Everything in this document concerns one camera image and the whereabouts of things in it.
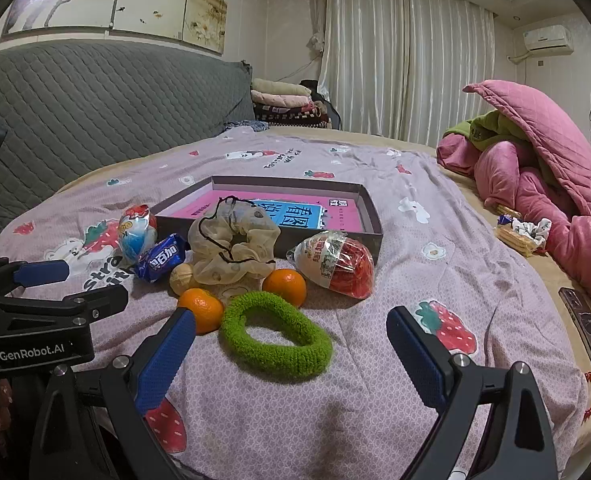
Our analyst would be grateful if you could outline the blue patterned cloth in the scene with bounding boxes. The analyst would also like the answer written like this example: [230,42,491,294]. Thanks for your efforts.
[222,119,271,135]

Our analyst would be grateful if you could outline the walnut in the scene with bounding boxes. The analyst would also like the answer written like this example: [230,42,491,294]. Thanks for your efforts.
[169,263,196,297]

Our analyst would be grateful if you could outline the black bag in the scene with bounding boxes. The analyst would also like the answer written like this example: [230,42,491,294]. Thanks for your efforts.
[300,80,343,131]

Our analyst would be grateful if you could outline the white curtains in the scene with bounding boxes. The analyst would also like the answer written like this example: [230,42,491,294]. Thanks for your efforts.
[308,0,496,148]

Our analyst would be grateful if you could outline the shallow grey cardboard box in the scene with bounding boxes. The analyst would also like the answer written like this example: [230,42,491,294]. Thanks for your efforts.
[154,175,385,253]

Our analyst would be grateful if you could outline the stack of folded blankets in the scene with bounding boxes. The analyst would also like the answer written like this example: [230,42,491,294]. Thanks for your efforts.
[250,77,331,128]

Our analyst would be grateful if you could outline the person's left hand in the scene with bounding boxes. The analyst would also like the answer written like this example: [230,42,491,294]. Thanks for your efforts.
[0,377,15,433]

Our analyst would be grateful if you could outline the blue toy egg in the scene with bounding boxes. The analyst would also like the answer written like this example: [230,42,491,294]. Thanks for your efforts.
[118,204,158,263]

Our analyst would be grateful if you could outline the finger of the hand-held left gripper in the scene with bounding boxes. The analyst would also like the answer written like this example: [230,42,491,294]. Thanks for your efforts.
[0,258,71,302]
[0,285,129,333]

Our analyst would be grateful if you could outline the orange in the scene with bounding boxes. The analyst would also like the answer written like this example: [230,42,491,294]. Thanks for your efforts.
[177,287,224,336]
[262,268,307,309]

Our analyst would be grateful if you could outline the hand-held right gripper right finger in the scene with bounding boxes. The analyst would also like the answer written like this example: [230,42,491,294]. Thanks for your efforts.
[386,305,561,480]

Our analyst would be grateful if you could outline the beige sheer scrunchie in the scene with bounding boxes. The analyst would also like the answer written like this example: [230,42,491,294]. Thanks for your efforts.
[188,197,282,298]

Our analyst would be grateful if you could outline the green blanket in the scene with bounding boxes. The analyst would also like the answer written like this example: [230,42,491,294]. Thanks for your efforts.
[443,110,529,153]

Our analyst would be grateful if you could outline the green fuzzy scrunchie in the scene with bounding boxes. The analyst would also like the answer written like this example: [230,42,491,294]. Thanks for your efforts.
[219,291,334,381]

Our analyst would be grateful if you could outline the blue cookie packet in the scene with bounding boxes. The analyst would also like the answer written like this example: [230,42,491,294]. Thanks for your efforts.
[134,232,191,283]

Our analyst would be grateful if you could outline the grey quilted headboard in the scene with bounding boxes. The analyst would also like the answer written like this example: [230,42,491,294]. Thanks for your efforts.
[0,40,256,256]

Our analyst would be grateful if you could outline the floral wall painting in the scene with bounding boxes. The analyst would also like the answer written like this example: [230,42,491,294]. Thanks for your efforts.
[0,0,228,57]

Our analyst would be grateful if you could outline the red toy egg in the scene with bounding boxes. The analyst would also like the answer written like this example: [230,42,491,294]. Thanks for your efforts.
[286,230,376,301]

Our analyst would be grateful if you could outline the pink quilt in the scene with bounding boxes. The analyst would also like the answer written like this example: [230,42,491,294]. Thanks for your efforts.
[435,79,591,316]

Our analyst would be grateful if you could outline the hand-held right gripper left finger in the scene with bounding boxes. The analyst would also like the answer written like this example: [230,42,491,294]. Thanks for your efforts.
[28,306,197,480]

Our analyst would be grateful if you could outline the pink strawberry printed blanket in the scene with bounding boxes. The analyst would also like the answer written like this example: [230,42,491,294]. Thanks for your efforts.
[0,130,589,480]

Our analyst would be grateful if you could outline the white air conditioner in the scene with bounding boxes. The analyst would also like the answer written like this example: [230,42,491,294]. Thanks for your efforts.
[520,24,575,56]

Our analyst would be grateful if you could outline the white patterned scrunchie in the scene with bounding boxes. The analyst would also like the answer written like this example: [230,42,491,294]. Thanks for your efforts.
[511,217,552,251]

